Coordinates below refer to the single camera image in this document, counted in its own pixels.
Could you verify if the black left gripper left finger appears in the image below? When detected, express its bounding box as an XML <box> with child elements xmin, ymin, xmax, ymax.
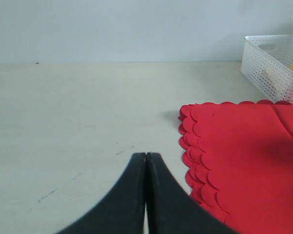
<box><xmin>59</xmin><ymin>153</ymin><xmax>146</xmax><ymax>234</ymax></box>

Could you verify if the red scalloped table cloth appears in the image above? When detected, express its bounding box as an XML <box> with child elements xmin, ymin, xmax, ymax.
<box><xmin>179</xmin><ymin>100</ymin><xmax>293</xmax><ymax>234</ymax></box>

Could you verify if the white woven plastic basket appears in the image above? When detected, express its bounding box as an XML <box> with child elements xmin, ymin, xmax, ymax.
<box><xmin>241</xmin><ymin>35</ymin><xmax>293</xmax><ymax>103</ymax></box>

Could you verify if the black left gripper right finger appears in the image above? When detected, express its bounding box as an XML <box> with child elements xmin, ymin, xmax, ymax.
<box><xmin>146</xmin><ymin>153</ymin><xmax>236</xmax><ymax>234</ymax></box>

